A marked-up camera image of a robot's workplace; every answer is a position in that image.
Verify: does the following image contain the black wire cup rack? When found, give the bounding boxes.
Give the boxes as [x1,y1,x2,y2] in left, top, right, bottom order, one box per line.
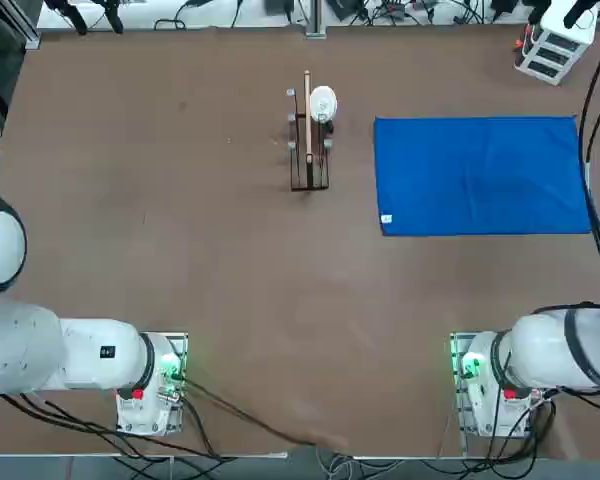
[285,69,334,193]

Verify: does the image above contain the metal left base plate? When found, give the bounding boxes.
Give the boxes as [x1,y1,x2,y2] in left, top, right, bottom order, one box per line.
[138,329,190,434]

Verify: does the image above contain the aluminium corner bracket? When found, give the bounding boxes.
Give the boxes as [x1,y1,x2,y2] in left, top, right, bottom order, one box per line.
[9,9,42,51]

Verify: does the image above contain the long black base cable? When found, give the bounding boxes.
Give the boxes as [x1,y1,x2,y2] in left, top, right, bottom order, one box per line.
[179,377,354,449]

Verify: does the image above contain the white drawer unit red knobs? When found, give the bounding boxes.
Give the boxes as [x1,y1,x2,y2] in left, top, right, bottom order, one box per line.
[513,7,599,87]

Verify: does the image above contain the aluminium camera post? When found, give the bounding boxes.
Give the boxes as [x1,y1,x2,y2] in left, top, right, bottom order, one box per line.
[304,0,327,39]

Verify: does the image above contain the black cable bundle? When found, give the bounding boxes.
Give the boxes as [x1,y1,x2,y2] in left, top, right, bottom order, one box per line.
[0,392,236,461]

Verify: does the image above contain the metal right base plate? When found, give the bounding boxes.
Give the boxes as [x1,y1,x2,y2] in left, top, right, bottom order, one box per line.
[448,329,531,441]

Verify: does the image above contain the white cup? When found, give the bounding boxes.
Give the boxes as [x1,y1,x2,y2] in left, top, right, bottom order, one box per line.
[308,85,339,124]

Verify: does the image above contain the black hub red ports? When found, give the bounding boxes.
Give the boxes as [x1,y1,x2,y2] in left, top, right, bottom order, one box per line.
[377,0,414,16]

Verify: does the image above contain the black looped cable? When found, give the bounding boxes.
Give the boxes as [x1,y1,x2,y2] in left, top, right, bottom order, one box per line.
[153,0,204,31]

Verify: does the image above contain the metal base plate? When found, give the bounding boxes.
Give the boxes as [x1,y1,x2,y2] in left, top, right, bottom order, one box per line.
[448,329,531,441]
[138,329,190,434]

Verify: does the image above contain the blue towel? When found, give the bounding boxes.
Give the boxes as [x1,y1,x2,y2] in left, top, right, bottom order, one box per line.
[373,115,594,237]

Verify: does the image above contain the black right base cables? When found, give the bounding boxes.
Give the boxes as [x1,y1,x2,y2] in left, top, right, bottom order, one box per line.
[452,387,561,464]

